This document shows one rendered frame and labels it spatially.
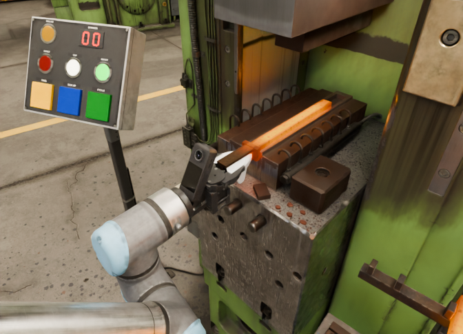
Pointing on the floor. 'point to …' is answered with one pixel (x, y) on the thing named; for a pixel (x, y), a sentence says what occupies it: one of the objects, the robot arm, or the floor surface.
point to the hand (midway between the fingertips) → (244, 153)
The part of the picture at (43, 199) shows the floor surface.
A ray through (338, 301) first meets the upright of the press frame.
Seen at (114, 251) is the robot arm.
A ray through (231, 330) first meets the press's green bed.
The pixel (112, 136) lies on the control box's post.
